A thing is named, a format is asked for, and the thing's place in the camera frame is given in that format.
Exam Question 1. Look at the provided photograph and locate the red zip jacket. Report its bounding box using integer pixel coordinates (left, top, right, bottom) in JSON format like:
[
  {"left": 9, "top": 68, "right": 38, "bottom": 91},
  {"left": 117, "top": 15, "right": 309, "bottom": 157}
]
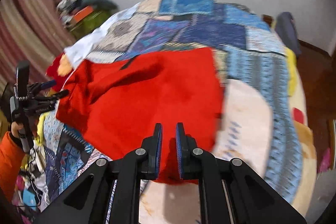
[{"left": 56, "top": 47, "right": 223, "bottom": 184}]

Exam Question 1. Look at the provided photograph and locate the orange sleeve forearm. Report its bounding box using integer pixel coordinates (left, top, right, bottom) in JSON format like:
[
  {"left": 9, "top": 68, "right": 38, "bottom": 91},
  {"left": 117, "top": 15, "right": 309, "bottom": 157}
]
[{"left": 0, "top": 131, "right": 25, "bottom": 202}]

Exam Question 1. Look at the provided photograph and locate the pile of clothes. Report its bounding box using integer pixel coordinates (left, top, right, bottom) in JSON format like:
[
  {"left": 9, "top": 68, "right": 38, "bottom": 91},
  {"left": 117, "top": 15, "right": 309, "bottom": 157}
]
[{"left": 56, "top": 0, "right": 88, "bottom": 27}]

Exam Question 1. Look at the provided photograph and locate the left hand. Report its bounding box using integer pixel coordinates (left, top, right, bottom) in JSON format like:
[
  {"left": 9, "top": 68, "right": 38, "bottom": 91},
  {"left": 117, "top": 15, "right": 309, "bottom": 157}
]
[{"left": 11, "top": 122, "right": 23, "bottom": 139}]

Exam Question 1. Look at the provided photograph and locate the red plush toy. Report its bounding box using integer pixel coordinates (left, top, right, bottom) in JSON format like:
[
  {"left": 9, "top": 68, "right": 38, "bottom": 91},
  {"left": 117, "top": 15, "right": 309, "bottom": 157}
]
[{"left": 46, "top": 53, "right": 74, "bottom": 92}]

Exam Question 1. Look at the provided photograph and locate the white shirt on bed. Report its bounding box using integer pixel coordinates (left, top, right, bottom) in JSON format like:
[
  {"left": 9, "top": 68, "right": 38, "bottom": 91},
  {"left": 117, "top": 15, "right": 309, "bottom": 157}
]
[{"left": 63, "top": 3, "right": 140, "bottom": 69}]

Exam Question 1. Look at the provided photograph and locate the striped red gold curtain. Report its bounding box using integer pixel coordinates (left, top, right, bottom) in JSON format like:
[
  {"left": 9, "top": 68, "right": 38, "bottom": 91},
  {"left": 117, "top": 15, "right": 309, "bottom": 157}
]
[{"left": 1, "top": 0, "right": 75, "bottom": 90}]

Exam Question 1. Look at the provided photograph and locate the blue patchwork quilt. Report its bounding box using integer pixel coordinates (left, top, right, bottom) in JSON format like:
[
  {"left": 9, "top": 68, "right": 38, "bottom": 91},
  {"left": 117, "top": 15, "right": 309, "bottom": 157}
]
[{"left": 43, "top": 0, "right": 302, "bottom": 202}]

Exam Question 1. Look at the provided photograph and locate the orange shoe box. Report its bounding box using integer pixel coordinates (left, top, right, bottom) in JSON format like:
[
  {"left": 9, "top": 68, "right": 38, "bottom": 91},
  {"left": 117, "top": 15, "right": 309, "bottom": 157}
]
[{"left": 71, "top": 6, "right": 94, "bottom": 24}]

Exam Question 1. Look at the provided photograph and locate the dark grey pillow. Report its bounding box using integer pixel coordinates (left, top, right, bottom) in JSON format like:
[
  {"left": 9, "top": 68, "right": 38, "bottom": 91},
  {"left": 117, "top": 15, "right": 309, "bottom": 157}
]
[{"left": 81, "top": 0, "right": 117, "bottom": 11}]

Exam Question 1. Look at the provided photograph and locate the grey blue bag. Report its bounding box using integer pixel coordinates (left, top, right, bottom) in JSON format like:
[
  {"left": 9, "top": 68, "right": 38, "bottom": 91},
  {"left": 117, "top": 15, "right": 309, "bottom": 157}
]
[{"left": 274, "top": 12, "right": 302, "bottom": 58}]

